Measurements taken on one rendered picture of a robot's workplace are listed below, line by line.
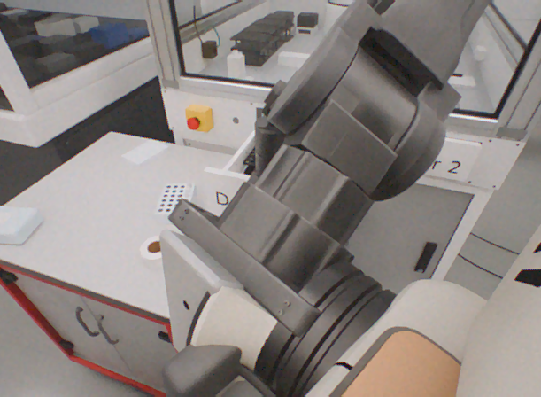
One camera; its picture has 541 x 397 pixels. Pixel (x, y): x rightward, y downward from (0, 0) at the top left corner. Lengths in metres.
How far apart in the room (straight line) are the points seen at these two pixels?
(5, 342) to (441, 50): 1.84
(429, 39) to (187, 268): 0.21
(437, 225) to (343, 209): 0.98
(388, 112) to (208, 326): 0.16
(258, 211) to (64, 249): 0.78
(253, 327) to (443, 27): 0.22
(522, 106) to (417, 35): 0.72
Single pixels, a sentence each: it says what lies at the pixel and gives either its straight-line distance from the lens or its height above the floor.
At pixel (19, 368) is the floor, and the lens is 1.78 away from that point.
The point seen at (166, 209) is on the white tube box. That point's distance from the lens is 0.87.
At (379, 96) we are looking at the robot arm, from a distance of 0.22.
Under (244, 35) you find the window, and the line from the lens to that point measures 0.98.
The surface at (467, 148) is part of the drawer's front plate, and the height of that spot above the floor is 0.92.
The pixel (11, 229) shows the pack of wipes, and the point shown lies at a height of 0.80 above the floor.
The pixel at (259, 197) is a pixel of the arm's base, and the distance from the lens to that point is 0.19.
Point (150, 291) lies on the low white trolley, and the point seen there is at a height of 0.76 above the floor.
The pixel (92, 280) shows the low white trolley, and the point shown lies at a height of 0.76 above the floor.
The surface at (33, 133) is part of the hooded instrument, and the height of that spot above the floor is 0.85.
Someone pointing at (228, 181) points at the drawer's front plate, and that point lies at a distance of 0.73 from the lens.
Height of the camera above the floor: 1.35
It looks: 41 degrees down
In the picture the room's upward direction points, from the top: straight up
